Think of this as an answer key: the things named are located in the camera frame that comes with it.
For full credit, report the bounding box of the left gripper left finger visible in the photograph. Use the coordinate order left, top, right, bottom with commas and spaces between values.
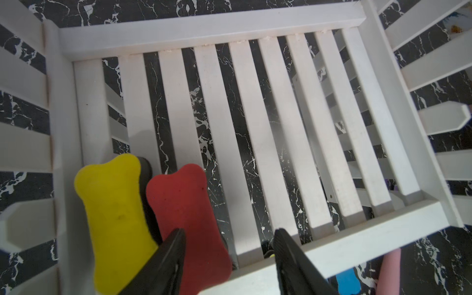
120, 229, 186, 295

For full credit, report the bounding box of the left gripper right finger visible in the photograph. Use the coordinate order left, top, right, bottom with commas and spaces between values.
273, 228, 337, 295

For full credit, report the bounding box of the blue eraser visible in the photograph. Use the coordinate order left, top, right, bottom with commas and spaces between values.
336, 269, 361, 295

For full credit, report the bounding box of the yellow eraser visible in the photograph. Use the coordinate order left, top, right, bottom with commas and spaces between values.
74, 154, 158, 295

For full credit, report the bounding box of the white wooden two-tier shelf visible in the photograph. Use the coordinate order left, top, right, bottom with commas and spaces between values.
1, 1, 472, 295

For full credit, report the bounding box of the purple toy rake pink handle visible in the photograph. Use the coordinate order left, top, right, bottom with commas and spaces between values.
376, 248, 401, 295

